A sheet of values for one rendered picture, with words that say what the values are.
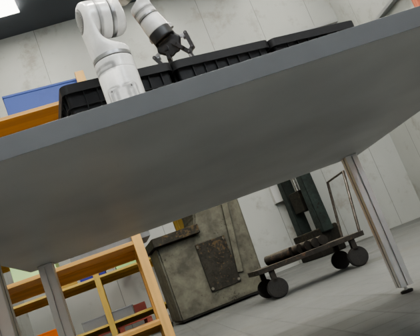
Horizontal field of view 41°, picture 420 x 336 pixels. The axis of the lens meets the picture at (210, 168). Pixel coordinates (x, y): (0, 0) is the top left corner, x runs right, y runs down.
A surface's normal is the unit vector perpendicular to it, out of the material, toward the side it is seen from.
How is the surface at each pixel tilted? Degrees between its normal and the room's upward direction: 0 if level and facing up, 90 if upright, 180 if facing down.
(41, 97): 90
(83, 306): 90
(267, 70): 90
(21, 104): 90
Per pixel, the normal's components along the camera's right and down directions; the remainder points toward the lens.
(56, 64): 0.10, -0.23
